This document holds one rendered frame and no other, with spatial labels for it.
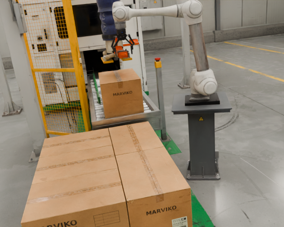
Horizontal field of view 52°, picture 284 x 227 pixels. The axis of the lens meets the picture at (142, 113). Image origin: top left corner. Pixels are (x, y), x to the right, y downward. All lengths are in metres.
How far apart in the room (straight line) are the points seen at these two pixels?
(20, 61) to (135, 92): 1.36
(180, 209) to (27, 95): 2.31
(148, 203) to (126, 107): 1.34
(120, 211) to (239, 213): 1.08
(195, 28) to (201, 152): 1.14
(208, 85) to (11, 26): 2.16
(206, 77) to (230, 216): 1.11
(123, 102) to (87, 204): 1.36
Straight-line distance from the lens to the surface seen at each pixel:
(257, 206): 2.65
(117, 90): 2.88
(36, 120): 3.66
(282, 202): 2.73
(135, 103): 2.94
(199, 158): 2.84
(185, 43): 5.89
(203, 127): 2.70
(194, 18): 2.36
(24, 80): 3.55
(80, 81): 3.54
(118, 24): 2.47
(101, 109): 3.45
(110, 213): 1.83
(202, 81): 2.40
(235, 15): 13.07
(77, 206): 1.83
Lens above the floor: 1.59
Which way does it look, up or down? 20 degrees down
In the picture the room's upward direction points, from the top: 6 degrees counter-clockwise
